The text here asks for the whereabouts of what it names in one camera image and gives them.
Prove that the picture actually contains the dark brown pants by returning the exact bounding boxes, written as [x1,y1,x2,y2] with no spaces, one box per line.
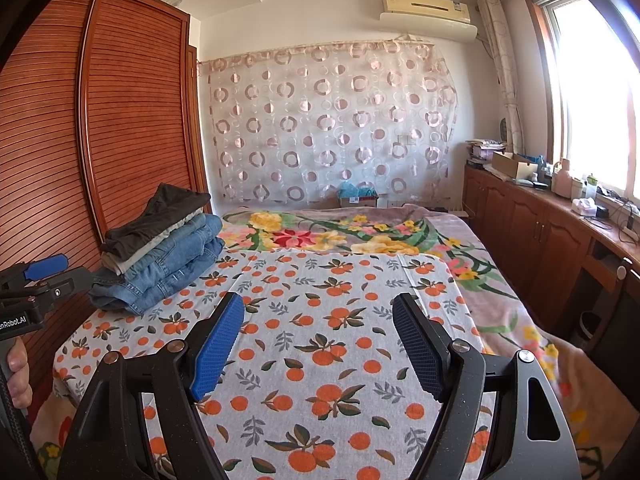
[100,183,212,258]

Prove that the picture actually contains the open cardboard box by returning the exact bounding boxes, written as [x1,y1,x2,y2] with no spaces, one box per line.
[492,151,538,181]

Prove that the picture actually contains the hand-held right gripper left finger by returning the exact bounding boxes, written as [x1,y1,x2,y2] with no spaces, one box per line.
[56,291,246,480]

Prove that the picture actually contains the wooden framed window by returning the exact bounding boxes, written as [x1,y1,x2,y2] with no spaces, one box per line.
[532,0,640,211]

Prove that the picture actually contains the white air deflector panel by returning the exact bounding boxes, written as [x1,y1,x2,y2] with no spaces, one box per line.
[378,10,478,43]

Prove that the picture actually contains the folded dark-seam blue jeans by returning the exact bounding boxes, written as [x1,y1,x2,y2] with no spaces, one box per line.
[90,237,226,317]

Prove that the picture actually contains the pink floral blanket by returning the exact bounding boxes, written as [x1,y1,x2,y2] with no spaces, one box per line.
[30,204,621,480]

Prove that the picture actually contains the circle pattern sheer curtain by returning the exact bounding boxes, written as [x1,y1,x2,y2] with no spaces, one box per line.
[200,35,460,206]

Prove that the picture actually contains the pale patterned window curtain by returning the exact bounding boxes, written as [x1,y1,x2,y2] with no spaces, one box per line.
[477,0,525,153]

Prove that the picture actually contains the folded khaki pants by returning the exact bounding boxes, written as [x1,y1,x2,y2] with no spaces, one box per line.
[102,210,208,276]

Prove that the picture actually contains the white plastic jug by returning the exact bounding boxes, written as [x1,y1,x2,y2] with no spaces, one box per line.
[551,158,573,197]

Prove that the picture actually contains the stack of papers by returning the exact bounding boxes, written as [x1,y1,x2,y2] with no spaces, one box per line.
[465,139,508,161]

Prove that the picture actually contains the person's left hand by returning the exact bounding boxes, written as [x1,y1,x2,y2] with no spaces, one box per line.
[7,337,33,411]

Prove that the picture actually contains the wooden slatted wardrobe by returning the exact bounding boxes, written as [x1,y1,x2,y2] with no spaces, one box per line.
[0,0,213,411]

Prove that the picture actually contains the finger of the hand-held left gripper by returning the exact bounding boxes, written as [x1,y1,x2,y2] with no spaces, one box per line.
[25,254,69,281]
[47,265,101,297]

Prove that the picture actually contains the long wooden cabinet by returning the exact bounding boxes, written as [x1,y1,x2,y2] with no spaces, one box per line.
[462,160,640,356]

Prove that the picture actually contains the orange fruit print bedsheet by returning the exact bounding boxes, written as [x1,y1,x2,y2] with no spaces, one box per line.
[52,250,501,480]

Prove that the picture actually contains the folded light blue jeans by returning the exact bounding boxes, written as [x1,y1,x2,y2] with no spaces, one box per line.
[120,215,223,281]

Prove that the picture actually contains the box with blue bag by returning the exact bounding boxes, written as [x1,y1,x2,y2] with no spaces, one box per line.
[337,182,379,208]

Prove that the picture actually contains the white air conditioner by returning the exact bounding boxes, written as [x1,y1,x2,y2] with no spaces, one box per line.
[382,0,471,25]

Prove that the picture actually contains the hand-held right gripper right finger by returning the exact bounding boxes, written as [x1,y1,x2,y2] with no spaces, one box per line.
[391,292,576,480]

